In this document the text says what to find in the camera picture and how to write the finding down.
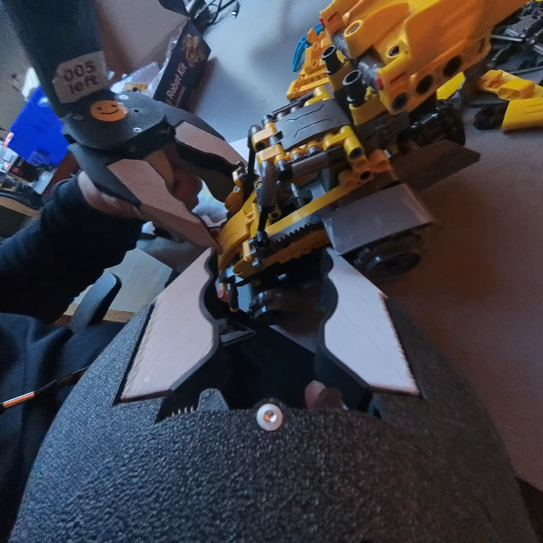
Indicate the person's left hand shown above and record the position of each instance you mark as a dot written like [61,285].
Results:
[106,195]

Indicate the blue brick separator tool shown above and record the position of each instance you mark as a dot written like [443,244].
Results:
[304,47]

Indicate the brown cardboard box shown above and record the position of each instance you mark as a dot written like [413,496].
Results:
[136,34]

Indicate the blue container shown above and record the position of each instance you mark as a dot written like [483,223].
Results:
[38,127]

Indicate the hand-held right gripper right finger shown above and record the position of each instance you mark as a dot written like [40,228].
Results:
[365,339]

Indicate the grey desk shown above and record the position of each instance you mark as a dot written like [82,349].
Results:
[475,254]

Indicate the yellow pointed brick piece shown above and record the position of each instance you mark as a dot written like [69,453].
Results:
[517,102]

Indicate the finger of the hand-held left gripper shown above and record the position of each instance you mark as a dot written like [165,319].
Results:
[148,191]
[208,148]

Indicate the dark blue kit box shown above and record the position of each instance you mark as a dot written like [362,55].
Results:
[182,68]

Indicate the yellow holed brick assembly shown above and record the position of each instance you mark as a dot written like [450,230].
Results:
[424,42]

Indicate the yellow grey brick toy vehicle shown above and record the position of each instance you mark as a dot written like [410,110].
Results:
[297,136]

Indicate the black chair armrest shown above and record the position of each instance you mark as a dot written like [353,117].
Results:
[97,301]

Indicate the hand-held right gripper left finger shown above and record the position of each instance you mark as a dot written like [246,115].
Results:
[174,339]

